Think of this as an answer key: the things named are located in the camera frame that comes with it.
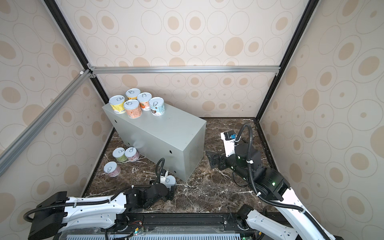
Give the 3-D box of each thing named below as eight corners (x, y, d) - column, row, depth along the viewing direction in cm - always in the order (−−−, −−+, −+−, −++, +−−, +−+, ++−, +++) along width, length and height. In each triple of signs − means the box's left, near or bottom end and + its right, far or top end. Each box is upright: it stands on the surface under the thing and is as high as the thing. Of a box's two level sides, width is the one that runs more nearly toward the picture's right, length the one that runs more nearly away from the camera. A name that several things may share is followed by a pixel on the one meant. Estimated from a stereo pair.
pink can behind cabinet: (126, 161, 97) (122, 157, 93) (129, 151, 102) (126, 146, 97) (137, 161, 97) (135, 157, 93) (140, 151, 102) (138, 146, 98)
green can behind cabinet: (117, 165, 96) (113, 160, 91) (115, 154, 101) (111, 149, 96) (128, 160, 98) (125, 155, 93) (125, 150, 103) (122, 145, 98)
